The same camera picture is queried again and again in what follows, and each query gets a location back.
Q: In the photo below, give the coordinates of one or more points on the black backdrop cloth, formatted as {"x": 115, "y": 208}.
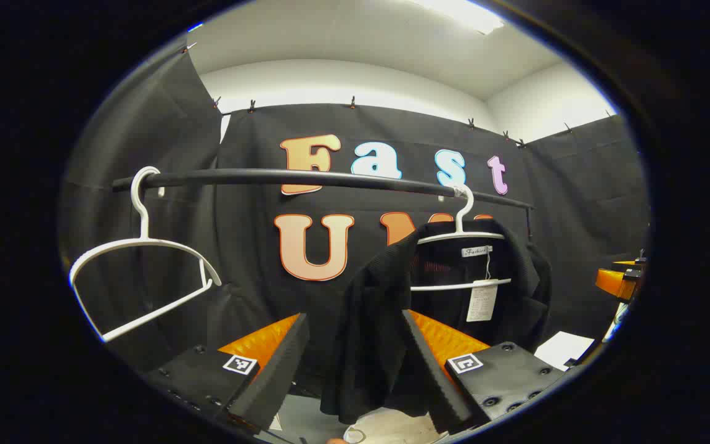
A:
{"x": 238, "y": 142}

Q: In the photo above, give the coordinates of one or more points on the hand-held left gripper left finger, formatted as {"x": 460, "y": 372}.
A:
{"x": 281, "y": 364}

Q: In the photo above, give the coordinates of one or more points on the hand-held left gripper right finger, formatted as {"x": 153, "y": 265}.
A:
{"x": 429, "y": 370}

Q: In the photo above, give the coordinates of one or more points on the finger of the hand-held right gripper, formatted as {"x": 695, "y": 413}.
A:
{"x": 611, "y": 280}

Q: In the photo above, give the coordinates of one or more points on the white garment hanger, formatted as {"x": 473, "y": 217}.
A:
{"x": 143, "y": 222}
{"x": 458, "y": 225}

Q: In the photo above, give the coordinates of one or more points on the black knit garment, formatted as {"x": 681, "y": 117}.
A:
{"x": 373, "y": 320}

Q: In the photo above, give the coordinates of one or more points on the black clothes rack rail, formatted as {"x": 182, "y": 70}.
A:
{"x": 269, "y": 177}

